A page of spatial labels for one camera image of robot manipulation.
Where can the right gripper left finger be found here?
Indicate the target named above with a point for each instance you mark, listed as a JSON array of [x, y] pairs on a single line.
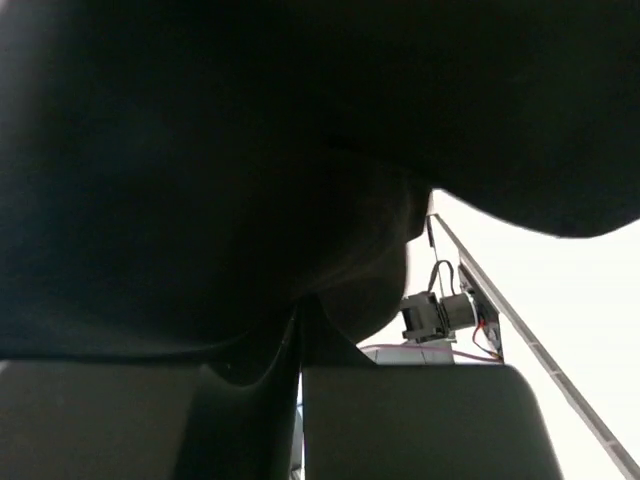
[[225, 412]]

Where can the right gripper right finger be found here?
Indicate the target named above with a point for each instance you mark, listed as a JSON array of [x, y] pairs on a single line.
[[440, 421]]

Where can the black skirt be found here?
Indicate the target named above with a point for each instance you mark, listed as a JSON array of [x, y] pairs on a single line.
[[175, 174]]

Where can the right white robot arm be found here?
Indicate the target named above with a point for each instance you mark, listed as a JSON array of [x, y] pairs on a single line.
[[428, 319]]

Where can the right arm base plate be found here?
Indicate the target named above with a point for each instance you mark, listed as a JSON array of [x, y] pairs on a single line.
[[487, 332]]

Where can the front aluminium rail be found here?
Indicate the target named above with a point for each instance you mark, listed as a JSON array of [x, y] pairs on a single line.
[[624, 462]]

